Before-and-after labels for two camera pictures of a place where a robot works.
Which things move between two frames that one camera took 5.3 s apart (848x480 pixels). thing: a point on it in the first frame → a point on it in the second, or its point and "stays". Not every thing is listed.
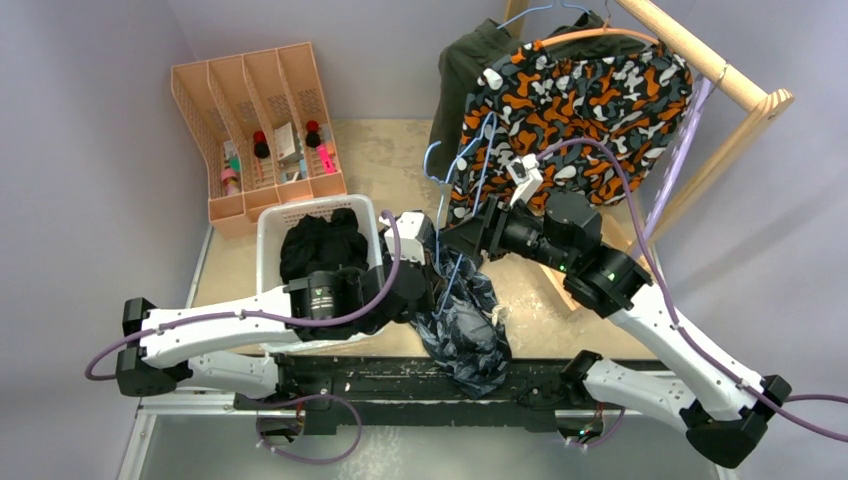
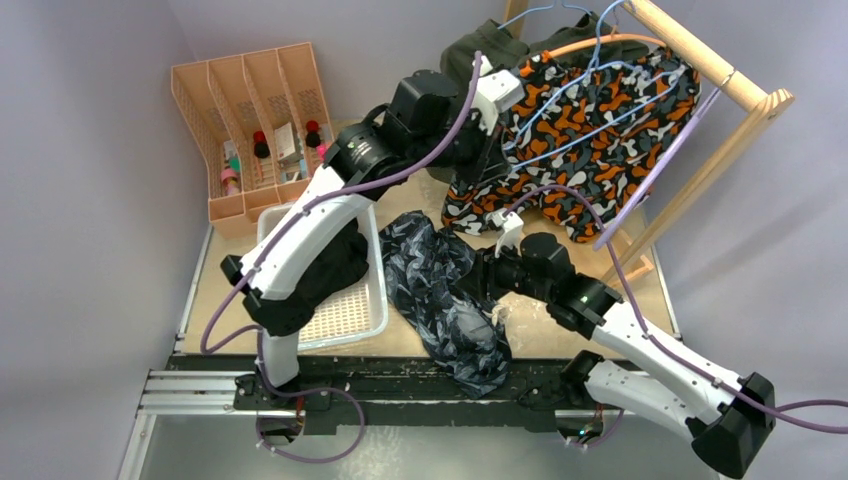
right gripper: [468, 237] → [484, 273]
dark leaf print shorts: [466, 325] stays
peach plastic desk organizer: [264, 131] stays
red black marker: [312, 137] stays
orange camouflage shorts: [599, 120] stays
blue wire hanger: [440, 182] → [607, 124]
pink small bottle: [230, 181] stays
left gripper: [413, 306] → [488, 162]
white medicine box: [285, 140] stays
